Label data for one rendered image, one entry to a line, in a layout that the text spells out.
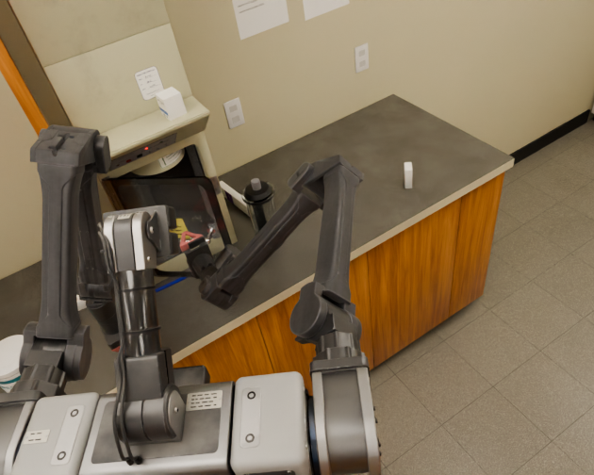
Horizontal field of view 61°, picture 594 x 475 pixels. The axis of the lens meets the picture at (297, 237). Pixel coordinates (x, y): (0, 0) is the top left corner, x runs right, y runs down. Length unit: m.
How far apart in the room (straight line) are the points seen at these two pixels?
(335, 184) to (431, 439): 1.54
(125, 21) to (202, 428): 0.98
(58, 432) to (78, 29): 0.89
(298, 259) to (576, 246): 1.87
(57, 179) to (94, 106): 0.53
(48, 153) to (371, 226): 1.15
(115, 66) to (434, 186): 1.15
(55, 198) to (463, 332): 2.12
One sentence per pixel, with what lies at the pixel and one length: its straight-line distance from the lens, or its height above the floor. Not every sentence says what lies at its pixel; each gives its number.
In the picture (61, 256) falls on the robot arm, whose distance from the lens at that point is 0.94.
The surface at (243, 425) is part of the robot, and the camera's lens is 0.71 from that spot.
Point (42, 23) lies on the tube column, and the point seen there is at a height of 1.80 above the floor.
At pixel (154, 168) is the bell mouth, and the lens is 1.55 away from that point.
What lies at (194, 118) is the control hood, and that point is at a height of 1.51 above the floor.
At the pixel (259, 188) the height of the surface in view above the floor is 1.19.
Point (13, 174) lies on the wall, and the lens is 1.93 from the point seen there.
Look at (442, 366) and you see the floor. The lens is 2.54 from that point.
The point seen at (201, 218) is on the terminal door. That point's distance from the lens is 1.45.
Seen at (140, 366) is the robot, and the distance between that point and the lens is 0.68.
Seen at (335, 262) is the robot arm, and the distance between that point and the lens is 0.92.
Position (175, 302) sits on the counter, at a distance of 1.68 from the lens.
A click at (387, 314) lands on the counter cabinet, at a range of 2.15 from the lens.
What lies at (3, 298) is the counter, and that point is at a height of 0.94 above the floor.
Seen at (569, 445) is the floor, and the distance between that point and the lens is 2.46.
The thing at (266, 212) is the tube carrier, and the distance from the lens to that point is 1.62.
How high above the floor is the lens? 2.15
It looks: 43 degrees down
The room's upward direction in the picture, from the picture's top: 11 degrees counter-clockwise
